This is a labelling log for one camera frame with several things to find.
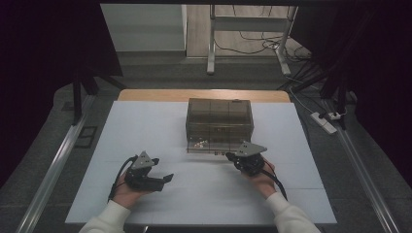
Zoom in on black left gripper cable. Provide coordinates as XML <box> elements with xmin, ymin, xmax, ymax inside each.
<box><xmin>107</xmin><ymin>154</ymin><xmax>139</xmax><ymax>203</ymax></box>

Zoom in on black stand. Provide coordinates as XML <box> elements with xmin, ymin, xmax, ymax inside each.
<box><xmin>70</xmin><ymin>64</ymin><xmax>127</xmax><ymax>126</ymax></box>
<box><xmin>278</xmin><ymin>61</ymin><xmax>349</xmax><ymax>130</ymax></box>

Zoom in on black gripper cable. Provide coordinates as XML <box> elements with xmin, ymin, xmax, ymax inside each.
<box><xmin>107</xmin><ymin>154</ymin><xmax>139</xmax><ymax>203</ymax></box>
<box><xmin>261</xmin><ymin>158</ymin><xmax>289</xmax><ymax>202</ymax></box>

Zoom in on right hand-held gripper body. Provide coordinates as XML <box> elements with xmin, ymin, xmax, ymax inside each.
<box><xmin>232</xmin><ymin>140</ymin><xmax>268</xmax><ymax>178</ymax></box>

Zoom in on white cabinet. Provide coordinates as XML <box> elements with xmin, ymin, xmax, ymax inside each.
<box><xmin>100</xmin><ymin>3</ymin><xmax>189</xmax><ymax>52</ymax></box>

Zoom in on black floor outlet plate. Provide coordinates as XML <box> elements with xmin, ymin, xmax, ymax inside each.
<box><xmin>74</xmin><ymin>125</ymin><xmax>98</xmax><ymax>150</ymax></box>

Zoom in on clear brown drawer box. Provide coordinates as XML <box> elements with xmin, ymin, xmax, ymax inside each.
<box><xmin>185</xmin><ymin>97</ymin><xmax>255</xmax><ymax>156</ymax></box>

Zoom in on white power strip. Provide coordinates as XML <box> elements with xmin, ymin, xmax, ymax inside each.
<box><xmin>310</xmin><ymin>111</ymin><xmax>338</xmax><ymax>136</ymax></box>

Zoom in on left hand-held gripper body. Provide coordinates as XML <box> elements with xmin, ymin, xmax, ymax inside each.
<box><xmin>123</xmin><ymin>150</ymin><xmax>166</xmax><ymax>192</ymax></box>

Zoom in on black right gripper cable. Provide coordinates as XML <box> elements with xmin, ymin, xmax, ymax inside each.
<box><xmin>261</xmin><ymin>158</ymin><xmax>289</xmax><ymax>202</ymax></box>

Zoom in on white metal desk frame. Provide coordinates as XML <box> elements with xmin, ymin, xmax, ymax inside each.
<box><xmin>206</xmin><ymin>4</ymin><xmax>299</xmax><ymax>77</ymax></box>

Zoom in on person's right hand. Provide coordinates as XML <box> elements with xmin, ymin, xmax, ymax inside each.
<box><xmin>242</xmin><ymin>159</ymin><xmax>280</xmax><ymax>200</ymax></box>

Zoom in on person's left hand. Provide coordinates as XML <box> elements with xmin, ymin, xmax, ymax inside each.
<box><xmin>111</xmin><ymin>172</ymin><xmax>154</xmax><ymax>210</ymax></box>

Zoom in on aluminium rail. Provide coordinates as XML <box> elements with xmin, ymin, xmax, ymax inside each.
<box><xmin>322</xmin><ymin>96</ymin><xmax>402</xmax><ymax>233</ymax></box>
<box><xmin>15</xmin><ymin>94</ymin><xmax>96</xmax><ymax>233</ymax></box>

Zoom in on black floor cables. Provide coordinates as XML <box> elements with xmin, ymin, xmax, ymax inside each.
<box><xmin>213</xmin><ymin>5</ymin><xmax>314</xmax><ymax>64</ymax></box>

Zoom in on white table mat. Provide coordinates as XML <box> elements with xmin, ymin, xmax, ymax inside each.
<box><xmin>64</xmin><ymin>100</ymin><xmax>338</xmax><ymax>226</ymax></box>

